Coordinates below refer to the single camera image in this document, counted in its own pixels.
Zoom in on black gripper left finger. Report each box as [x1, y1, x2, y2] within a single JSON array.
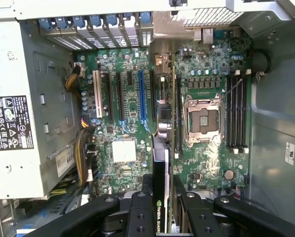
[[26, 174, 156, 237]]

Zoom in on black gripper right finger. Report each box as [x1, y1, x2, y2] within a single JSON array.
[[173, 175, 295, 237]]

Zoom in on green graphics card black cooler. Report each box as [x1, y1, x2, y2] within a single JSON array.
[[148, 11, 195, 237]]

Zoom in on silver finned heat sink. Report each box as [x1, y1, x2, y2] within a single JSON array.
[[112, 139, 137, 163]]

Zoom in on metal socket cover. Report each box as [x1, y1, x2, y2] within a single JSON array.
[[185, 98, 223, 145]]

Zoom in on grey disk bay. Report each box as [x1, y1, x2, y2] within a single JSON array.
[[0, 190, 96, 237]]

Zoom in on CPU socket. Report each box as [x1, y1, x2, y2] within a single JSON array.
[[183, 95, 224, 149]]

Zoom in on RAM slot white clips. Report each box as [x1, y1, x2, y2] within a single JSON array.
[[174, 79, 180, 159], [159, 76, 167, 101], [243, 69, 251, 154], [232, 70, 240, 154]]

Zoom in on RAM slot black clips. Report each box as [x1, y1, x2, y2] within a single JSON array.
[[178, 79, 184, 153], [238, 76, 244, 149], [226, 76, 233, 149]]

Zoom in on white label sticker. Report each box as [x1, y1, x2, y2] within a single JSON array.
[[285, 141, 295, 165]]

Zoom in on blue expansion slot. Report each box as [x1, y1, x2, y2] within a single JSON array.
[[137, 70, 148, 131]]

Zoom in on black grey PC case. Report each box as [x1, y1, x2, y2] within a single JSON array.
[[0, 0, 295, 237]]

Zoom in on white expansion slot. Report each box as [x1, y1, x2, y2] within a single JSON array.
[[92, 70, 104, 119]]

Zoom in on green motherboard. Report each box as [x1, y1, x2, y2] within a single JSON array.
[[75, 27, 253, 196]]

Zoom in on black rating label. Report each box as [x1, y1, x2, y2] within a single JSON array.
[[0, 95, 35, 152]]

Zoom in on blue expansion card clip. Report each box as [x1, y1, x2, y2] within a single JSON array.
[[55, 17, 72, 30], [139, 11, 152, 28], [72, 16, 86, 28], [89, 15, 101, 28], [38, 17, 56, 32], [105, 14, 118, 27]]

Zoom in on silver power supply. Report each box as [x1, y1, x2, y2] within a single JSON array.
[[0, 19, 78, 200]]

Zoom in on yellow black power wires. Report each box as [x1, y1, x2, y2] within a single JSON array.
[[64, 63, 86, 96], [73, 118, 97, 188]]

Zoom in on wire locking lever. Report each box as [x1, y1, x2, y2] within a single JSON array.
[[221, 78, 243, 100]]

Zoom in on thick black looped cable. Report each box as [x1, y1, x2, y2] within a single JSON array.
[[252, 48, 271, 82]]

